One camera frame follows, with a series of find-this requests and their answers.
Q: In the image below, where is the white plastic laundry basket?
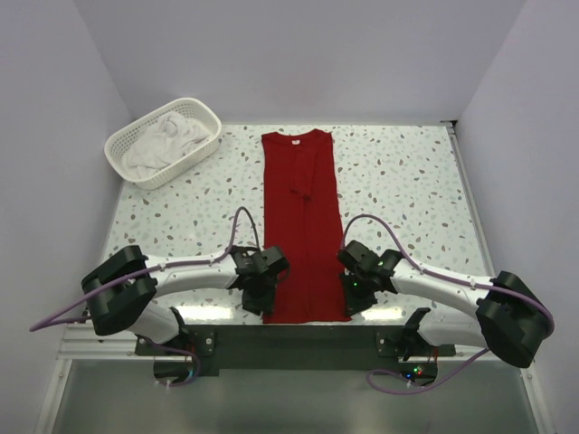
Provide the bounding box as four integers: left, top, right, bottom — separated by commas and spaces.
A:
104, 98, 222, 190

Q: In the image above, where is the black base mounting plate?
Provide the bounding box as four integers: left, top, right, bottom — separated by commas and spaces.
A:
134, 311, 456, 379

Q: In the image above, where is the white cloth in basket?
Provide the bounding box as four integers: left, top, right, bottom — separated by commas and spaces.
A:
122, 111, 211, 179

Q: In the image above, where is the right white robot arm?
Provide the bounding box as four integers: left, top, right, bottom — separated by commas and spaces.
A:
337, 241, 554, 368

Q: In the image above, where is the red t shirt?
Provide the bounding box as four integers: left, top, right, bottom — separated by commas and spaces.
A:
261, 129, 350, 324

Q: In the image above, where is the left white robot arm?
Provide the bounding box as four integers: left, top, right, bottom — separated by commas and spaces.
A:
81, 246, 290, 351

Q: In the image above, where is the aluminium front rail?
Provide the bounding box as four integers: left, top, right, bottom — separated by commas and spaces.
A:
57, 316, 537, 363

